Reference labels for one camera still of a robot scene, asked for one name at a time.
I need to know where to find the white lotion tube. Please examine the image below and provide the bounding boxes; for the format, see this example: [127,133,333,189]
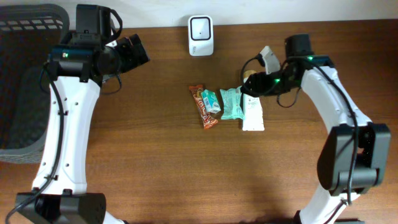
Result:
[242,94,265,131]

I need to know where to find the teal wet wipes pack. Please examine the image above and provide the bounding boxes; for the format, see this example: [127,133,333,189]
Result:
[220,86,244,120]

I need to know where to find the teal tissue pack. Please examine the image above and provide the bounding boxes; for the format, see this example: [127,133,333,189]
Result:
[201,90,221,114]

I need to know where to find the orange candy bar wrapper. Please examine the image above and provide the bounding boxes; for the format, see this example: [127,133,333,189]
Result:
[188,85,218,129]

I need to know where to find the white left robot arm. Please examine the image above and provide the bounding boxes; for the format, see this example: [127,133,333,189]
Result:
[12,4,149,223]

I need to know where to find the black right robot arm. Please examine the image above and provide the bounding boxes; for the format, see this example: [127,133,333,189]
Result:
[241,34,391,223]

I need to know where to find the white barcode scanner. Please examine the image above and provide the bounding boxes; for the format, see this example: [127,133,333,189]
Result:
[188,15,214,57]

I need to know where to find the grey plastic basket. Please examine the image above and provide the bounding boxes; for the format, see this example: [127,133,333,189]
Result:
[1,4,70,164]

